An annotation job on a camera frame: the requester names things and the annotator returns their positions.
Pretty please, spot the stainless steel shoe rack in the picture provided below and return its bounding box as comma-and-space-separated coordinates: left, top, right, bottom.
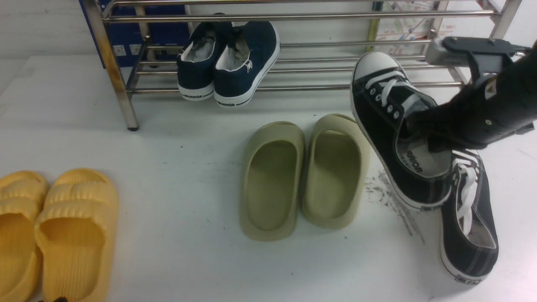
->
83, 0, 521, 132

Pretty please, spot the olive green slipper right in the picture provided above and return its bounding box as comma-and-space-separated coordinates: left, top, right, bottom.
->
302, 113, 372, 229

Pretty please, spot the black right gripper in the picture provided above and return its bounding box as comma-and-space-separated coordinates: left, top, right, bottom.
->
405, 40, 537, 153

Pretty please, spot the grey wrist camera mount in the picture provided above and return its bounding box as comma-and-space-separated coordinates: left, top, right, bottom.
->
425, 36, 536, 82

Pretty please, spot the yellow ribbed slipper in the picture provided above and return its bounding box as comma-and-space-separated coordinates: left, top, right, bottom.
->
0, 170, 49, 302
34, 168, 119, 302

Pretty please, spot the navy canvas sneaker left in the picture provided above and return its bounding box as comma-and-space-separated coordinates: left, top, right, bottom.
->
176, 21, 233, 102

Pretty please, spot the olive green slipper left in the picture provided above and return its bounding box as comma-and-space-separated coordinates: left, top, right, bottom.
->
239, 122, 305, 242

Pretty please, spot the olive green slipper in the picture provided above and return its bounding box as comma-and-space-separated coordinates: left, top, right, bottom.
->
239, 122, 305, 242
302, 113, 372, 229

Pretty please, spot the blue box behind rack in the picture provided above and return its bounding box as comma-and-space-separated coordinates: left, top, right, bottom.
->
78, 0, 190, 67

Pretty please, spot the yellow ribbed slipper left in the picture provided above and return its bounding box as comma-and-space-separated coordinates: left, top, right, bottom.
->
0, 170, 49, 302

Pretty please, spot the navy canvas sneaker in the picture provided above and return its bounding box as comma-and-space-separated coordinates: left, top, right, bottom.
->
214, 21, 280, 108
176, 21, 233, 102

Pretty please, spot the navy canvas sneaker right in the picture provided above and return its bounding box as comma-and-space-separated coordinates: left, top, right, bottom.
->
214, 21, 280, 108

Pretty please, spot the yellow ribbed slipper right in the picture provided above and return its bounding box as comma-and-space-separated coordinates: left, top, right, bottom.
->
34, 168, 119, 302

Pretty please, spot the black canvas sneaker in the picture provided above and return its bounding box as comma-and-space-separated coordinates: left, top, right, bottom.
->
441, 150, 499, 285
350, 51, 452, 211

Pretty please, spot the printed map poster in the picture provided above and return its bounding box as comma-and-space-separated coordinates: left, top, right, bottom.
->
366, 0, 454, 57

